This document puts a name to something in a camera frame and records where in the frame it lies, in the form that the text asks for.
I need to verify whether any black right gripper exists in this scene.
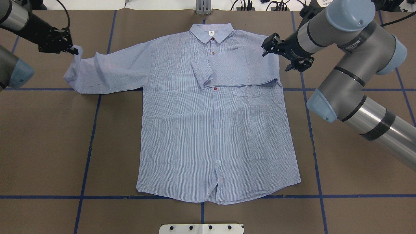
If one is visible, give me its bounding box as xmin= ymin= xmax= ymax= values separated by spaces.
xmin=261 ymin=33 xmax=300 ymax=61

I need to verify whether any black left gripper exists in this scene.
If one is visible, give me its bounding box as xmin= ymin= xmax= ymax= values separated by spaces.
xmin=29 ymin=26 xmax=79 ymax=55

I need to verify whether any light blue striped shirt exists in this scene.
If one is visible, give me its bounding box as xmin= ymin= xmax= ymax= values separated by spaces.
xmin=64 ymin=23 xmax=301 ymax=205

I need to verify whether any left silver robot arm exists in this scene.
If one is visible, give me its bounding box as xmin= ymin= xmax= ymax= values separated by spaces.
xmin=0 ymin=0 xmax=79 ymax=91

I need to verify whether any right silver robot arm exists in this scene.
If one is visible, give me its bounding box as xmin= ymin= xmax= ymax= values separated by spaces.
xmin=262 ymin=0 xmax=416 ymax=170

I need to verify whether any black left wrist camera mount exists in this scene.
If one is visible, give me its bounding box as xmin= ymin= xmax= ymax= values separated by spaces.
xmin=38 ymin=27 xmax=74 ymax=54

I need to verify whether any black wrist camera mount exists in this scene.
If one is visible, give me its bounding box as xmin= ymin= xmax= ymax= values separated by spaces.
xmin=38 ymin=27 xmax=74 ymax=54
xmin=285 ymin=57 xmax=314 ymax=72

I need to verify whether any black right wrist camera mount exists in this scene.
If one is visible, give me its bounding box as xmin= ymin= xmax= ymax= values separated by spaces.
xmin=285 ymin=57 xmax=314 ymax=72

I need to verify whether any aluminium frame post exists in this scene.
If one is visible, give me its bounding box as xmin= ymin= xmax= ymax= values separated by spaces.
xmin=196 ymin=0 xmax=212 ymax=15

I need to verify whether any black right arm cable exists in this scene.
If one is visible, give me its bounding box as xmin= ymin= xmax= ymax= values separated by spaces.
xmin=379 ymin=10 xmax=416 ymax=28

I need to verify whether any white camera pillar base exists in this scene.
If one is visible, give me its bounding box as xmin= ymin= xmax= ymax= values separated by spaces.
xmin=159 ymin=223 xmax=245 ymax=234

